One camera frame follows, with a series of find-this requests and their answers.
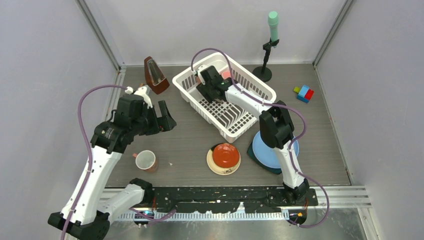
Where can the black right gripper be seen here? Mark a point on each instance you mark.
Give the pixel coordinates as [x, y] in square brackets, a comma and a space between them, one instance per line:
[203, 88]

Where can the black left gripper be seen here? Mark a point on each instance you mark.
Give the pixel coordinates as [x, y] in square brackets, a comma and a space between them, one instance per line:
[163, 123]

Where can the pink cup white inside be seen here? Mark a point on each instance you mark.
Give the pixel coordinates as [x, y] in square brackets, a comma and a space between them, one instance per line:
[226, 74]

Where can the white plastic dish rack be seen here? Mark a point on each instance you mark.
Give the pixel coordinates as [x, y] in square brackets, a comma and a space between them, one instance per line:
[231, 120]

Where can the white mug pink handle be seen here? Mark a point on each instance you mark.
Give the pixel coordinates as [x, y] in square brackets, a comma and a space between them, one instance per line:
[146, 160]

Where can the light blue plate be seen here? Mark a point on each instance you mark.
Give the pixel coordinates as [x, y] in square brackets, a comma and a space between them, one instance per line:
[265, 154]

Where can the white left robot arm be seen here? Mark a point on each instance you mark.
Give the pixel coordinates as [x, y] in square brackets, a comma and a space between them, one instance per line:
[84, 217]

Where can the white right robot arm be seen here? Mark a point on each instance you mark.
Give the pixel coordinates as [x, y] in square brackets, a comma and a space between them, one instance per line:
[276, 127]

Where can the brown wooden metronome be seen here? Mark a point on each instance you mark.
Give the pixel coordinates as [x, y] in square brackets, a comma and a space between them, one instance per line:
[154, 77]

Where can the green microphone on stand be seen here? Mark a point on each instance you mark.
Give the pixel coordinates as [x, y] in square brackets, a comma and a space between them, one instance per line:
[263, 72]

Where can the cream patterned plate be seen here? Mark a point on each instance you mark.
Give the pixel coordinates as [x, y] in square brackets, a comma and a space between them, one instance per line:
[219, 170]

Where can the orange saucer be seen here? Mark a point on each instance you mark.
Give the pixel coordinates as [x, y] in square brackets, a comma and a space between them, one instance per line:
[225, 155]

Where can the dark green square plate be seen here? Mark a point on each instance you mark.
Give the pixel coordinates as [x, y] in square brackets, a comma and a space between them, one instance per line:
[252, 156]

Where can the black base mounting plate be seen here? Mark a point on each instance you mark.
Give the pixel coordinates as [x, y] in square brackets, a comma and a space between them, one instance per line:
[220, 200]

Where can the colourful toy blocks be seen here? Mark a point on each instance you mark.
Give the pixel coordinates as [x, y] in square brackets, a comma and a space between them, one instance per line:
[304, 93]

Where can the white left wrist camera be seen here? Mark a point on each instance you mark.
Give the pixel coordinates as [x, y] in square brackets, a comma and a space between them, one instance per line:
[143, 91]

